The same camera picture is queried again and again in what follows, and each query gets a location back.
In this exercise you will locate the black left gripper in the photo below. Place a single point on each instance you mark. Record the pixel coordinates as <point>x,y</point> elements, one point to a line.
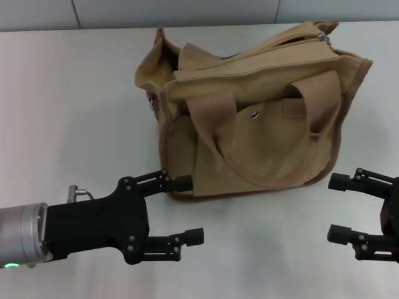
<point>99,221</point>

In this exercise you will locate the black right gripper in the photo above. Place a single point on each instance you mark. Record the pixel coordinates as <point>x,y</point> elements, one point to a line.
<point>391,215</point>

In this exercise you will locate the khaki canvas food bag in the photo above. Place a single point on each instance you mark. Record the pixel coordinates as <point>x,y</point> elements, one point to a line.
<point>265,149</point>

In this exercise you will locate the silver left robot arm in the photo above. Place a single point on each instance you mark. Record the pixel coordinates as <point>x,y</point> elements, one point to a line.
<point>22,230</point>

